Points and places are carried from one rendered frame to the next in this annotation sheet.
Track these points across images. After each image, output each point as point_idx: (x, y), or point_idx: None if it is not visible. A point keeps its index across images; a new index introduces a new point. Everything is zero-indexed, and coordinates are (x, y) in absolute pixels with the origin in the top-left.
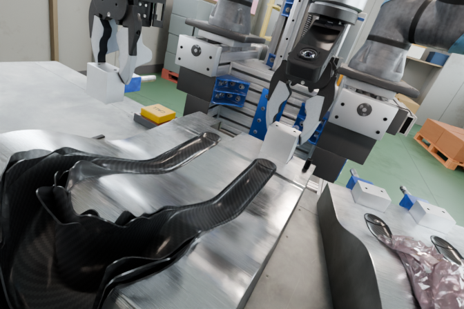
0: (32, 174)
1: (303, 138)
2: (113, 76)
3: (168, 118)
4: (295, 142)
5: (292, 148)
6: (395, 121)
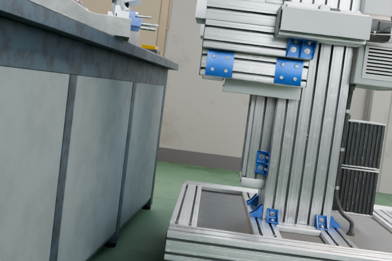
0: None
1: (120, 6)
2: (110, 13)
3: (149, 48)
4: (116, 7)
5: (115, 10)
6: (278, 19)
